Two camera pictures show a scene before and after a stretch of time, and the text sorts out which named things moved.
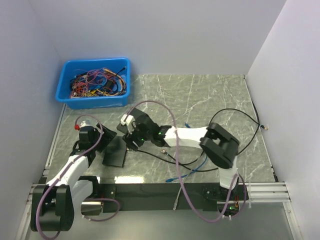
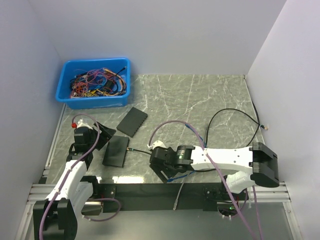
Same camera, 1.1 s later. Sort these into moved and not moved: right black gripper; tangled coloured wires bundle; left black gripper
Moved: right black gripper
Not moved: left black gripper; tangled coloured wires bundle
